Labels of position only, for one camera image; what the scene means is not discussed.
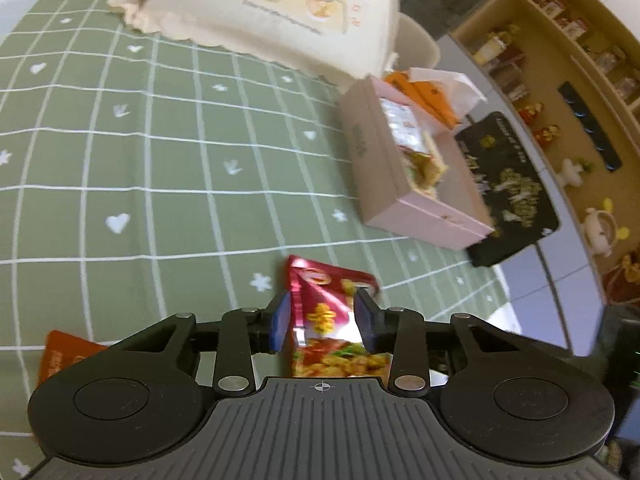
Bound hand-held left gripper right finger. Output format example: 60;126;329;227
354;290;521;396

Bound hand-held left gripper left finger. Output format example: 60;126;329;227
117;291;292;395

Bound red snack packet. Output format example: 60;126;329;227
286;255;394;379

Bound pink cardboard box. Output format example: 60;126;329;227
338;75;497;252

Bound clear blue snack packet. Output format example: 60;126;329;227
379;98;432;154

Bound white yellow figurine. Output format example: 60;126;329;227
582;198;632;259

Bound yellow green snack packet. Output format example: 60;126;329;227
400;147;447;197

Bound small white figurine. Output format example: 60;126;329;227
558;157;597;189

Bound green checked tablecloth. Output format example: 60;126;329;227
0;0;512;480

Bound orange snack packet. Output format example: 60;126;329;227
37;330;109;397

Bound orange packets in box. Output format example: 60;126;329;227
384;71;464;129

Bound white paper bag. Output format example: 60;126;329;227
407;65;489;112

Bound beige chair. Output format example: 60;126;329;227
385;12;442;74

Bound yellow bottle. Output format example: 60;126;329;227
472;30;522;64

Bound cream cartoon pillow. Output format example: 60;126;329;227
97;0;402;82

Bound wooden wall shelf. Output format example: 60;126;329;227
449;0;640;307

